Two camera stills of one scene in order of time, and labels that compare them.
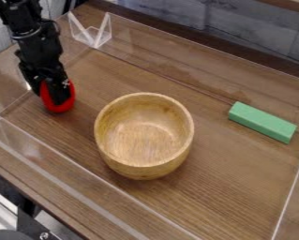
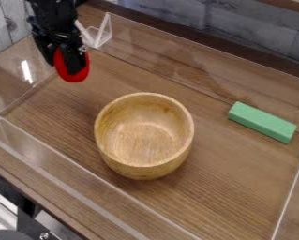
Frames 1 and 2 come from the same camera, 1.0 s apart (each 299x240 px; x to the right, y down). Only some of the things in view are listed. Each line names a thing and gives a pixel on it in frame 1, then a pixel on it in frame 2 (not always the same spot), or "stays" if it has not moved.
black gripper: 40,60 -> 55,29
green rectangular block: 262,122 stays
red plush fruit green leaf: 48,97 -> 59,65
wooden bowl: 144,133 stays
